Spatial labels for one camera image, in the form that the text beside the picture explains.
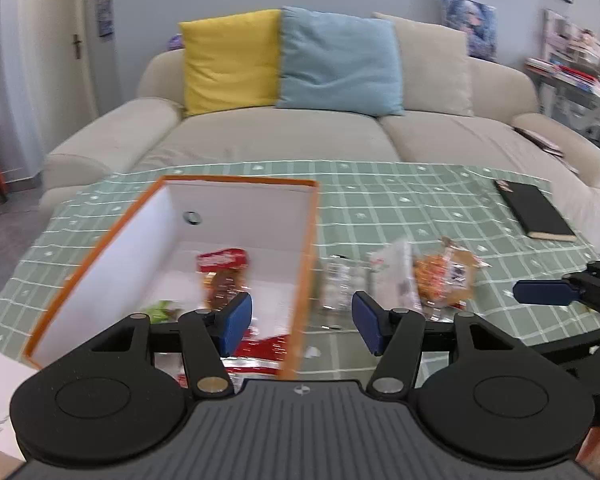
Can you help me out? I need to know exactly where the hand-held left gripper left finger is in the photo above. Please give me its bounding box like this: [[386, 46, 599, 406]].
[[91, 291, 254, 398]]

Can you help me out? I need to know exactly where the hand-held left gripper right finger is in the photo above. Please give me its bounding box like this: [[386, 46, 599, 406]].
[[352, 290, 523, 402]]

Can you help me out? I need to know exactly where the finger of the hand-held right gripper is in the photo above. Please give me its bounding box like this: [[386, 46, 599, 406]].
[[513, 259, 600, 318], [535, 321, 600, 376]]

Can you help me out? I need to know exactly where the dark red snack packet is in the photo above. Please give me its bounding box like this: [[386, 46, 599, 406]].
[[177, 327, 293, 388]]

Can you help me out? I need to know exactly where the clear packet of white balls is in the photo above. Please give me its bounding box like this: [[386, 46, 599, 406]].
[[321, 254, 374, 313]]

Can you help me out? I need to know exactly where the white snack packet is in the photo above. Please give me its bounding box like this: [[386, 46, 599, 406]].
[[369, 238, 425, 313]]

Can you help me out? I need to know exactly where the red label snack packet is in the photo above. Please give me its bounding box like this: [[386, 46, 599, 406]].
[[196, 248, 251, 313]]

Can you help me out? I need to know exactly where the green raisin packet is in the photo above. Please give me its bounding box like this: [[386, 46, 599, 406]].
[[145, 300, 182, 324]]

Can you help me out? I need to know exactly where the orange nut snack bag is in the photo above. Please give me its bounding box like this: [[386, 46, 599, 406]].
[[411, 236, 482, 322]]

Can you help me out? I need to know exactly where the orange cardboard box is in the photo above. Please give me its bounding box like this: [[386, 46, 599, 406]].
[[21, 176, 322, 381]]

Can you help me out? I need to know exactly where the black notebook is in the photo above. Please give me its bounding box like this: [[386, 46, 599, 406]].
[[493, 179, 578, 242]]

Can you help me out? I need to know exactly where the green checkered tablecloth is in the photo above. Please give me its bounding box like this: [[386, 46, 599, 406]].
[[0, 159, 600, 383]]

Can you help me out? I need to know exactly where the dark magazine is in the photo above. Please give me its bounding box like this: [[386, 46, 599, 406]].
[[512, 126, 566, 157]]

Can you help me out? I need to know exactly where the white shelf rack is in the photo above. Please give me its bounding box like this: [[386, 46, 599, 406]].
[[525, 8, 600, 161]]

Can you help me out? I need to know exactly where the beige sofa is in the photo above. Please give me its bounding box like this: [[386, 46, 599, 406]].
[[39, 12, 600, 211]]

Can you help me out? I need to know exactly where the stack of books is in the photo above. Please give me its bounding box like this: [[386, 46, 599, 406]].
[[525, 57, 600, 98]]

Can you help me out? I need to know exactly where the beige pillow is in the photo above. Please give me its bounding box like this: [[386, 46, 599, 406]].
[[372, 11, 476, 117]]

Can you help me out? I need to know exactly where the yellow pillow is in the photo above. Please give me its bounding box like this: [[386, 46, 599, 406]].
[[177, 9, 282, 118]]

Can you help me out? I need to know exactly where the light blue pillow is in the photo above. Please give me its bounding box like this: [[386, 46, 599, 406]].
[[275, 6, 406, 117]]

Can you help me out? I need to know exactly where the printed figure pillow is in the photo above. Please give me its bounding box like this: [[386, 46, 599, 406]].
[[439, 0, 498, 62]]

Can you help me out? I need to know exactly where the white door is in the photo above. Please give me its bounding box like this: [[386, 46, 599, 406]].
[[0, 0, 98, 121]]

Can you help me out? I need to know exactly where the wall poster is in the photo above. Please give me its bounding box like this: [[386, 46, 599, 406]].
[[97, 0, 115, 38]]

